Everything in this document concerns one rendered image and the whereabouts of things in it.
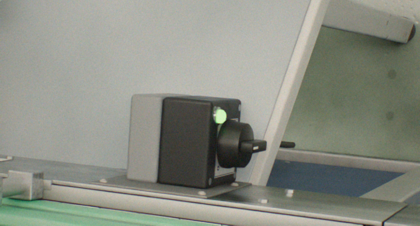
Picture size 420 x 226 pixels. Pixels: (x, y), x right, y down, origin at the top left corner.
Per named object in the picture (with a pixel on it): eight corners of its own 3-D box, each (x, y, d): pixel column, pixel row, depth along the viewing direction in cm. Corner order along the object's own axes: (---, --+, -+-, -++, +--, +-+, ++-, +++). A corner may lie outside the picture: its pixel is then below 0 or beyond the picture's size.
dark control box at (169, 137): (162, 172, 94) (124, 180, 86) (168, 92, 94) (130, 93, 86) (240, 182, 91) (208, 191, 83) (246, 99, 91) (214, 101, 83)
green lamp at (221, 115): (221, 123, 85) (216, 123, 84) (221, 109, 85) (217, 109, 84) (227, 123, 85) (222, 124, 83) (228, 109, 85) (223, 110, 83)
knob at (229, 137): (232, 165, 89) (266, 169, 88) (214, 169, 85) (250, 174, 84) (236, 118, 89) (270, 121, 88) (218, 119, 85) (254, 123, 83)
